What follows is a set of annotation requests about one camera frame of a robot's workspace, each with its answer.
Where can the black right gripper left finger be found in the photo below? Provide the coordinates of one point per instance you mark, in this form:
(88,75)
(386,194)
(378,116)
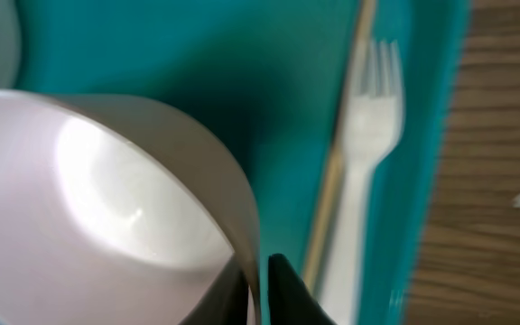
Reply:
(226,301)

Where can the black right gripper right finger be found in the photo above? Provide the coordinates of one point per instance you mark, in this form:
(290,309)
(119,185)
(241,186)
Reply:
(288,298)

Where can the pink bowl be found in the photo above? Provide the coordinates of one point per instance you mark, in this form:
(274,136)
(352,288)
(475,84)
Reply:
(116,209)

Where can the white plastic fork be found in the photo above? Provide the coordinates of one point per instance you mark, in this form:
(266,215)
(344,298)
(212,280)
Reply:
(372,128)

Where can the teal plastic tray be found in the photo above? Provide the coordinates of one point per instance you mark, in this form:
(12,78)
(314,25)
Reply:
(265,77)

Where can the wooden chopstick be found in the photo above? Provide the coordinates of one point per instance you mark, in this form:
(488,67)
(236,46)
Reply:
(331,180)

